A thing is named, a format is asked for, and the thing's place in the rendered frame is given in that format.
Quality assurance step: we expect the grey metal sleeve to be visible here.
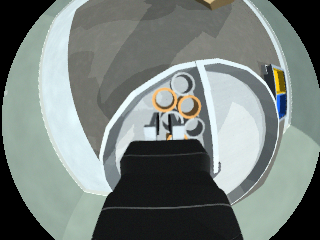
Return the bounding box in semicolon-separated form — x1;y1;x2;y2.
170;72;195;96
183;116;205;138
160;108;184;133

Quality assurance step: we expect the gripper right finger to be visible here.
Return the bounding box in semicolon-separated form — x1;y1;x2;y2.
168;113;185;140

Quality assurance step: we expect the grey rectangular tray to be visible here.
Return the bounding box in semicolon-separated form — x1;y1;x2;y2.
261;64;287;122

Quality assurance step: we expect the bronze bushing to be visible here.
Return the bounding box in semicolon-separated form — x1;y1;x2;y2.
176;95;201;119
152;88;177;112
166;133;172;140

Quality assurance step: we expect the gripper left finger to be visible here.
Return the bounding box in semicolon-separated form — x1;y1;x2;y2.
143;112;160;141

